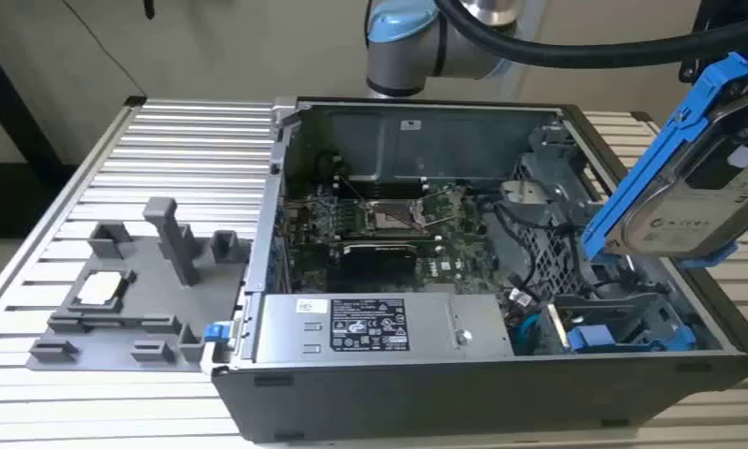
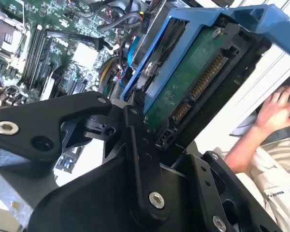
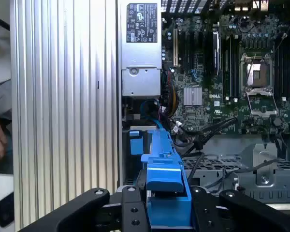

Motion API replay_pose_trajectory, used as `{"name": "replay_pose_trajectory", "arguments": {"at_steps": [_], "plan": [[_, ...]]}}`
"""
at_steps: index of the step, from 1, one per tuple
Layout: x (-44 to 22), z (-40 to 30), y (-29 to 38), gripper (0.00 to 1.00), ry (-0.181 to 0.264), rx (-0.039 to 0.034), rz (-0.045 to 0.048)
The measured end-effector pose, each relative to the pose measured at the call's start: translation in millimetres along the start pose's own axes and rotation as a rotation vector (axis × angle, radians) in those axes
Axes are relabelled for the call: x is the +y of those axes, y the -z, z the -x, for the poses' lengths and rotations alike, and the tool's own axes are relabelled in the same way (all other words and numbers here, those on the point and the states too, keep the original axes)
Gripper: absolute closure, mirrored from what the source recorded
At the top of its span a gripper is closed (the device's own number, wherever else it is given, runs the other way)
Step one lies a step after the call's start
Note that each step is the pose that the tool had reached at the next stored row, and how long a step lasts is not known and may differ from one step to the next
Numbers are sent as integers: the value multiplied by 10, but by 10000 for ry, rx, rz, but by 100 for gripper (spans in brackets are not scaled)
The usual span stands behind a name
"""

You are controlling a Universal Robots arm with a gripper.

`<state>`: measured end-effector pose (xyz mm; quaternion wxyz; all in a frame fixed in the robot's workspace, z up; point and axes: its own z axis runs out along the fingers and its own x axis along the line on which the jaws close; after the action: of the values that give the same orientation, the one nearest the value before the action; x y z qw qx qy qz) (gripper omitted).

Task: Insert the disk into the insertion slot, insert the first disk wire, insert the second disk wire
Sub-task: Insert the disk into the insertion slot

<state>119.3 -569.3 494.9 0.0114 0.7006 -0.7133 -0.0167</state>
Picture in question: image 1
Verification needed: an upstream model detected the hard disk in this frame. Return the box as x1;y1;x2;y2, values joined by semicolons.
581;51;748;271

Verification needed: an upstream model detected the metal disk bay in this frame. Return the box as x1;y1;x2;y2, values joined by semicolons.
551;260;729;357

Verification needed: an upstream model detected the empty blue disk carrier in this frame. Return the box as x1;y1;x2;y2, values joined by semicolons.
565;325;695;355

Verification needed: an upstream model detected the perforated metal drive cage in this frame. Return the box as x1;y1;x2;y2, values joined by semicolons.
490;152;607;295

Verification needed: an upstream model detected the green motherboard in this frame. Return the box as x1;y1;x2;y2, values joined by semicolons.
283;180;509;296

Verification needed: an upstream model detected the metal socket cover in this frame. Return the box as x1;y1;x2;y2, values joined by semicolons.
396;194;442;234

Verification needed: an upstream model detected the CPU socket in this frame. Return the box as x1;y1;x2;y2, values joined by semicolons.
355;198;442;235

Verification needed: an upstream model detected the RAM stick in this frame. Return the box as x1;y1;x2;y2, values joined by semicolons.
339;239;442;256

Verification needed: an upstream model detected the black open PC case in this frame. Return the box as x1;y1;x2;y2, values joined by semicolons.
208;95;748;445

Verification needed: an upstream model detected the silver power supply unit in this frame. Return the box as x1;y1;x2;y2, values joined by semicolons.
248;292;517;365

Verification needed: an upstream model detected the blue case latch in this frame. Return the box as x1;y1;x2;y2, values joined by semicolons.
202;320;236;346

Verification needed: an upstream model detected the grey plastic parts rack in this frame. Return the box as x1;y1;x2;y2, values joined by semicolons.
28;196;256;374

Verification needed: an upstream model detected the CPU chip with white top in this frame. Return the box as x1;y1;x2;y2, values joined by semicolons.
74;270;131;306

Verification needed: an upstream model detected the grey sleeved wire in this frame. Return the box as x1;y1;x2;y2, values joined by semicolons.
491;198;595;236

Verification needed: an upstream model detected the thick black cable hose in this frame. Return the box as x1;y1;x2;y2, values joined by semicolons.
434;0;748;67

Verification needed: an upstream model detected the blue flat wire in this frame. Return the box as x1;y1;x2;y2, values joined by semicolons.
509;311;543;353

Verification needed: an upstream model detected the black furniture frame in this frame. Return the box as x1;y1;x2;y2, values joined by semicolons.
0;25;84;239

